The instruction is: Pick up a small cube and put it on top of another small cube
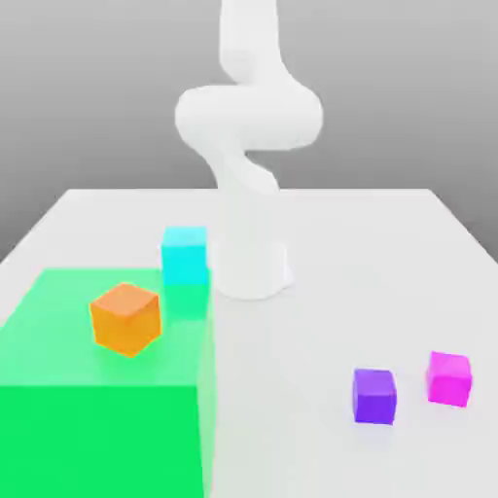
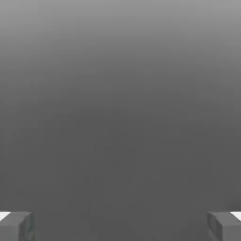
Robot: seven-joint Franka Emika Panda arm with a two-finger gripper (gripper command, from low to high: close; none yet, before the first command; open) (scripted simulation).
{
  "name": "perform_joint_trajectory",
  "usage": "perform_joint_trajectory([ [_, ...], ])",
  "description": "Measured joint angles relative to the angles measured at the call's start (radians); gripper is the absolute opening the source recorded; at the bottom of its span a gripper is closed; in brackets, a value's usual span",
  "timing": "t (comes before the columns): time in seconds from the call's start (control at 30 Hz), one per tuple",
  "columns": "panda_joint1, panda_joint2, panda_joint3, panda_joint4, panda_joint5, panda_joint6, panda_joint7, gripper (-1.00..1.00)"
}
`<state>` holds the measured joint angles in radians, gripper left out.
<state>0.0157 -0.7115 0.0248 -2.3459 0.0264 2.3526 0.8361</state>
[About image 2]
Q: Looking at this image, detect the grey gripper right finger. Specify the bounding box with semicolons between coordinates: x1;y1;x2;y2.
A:
206;211;241;241

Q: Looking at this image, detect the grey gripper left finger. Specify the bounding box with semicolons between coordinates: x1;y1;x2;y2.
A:
0;211;36;241

